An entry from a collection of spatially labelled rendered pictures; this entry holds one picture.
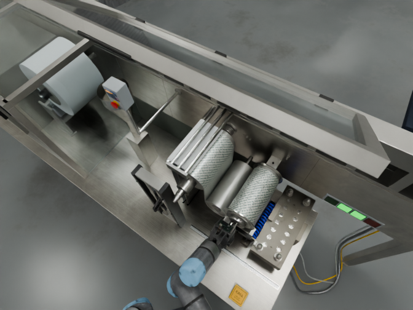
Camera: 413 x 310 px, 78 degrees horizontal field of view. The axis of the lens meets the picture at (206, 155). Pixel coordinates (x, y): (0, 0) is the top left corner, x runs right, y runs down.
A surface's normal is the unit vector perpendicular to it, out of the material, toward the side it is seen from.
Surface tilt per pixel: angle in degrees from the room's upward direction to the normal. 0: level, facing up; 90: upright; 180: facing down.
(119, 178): 0
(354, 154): 49
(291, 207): 0
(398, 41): 0
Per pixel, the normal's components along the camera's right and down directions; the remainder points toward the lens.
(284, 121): -0.47, 0.24
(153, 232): -0.05, -0.49
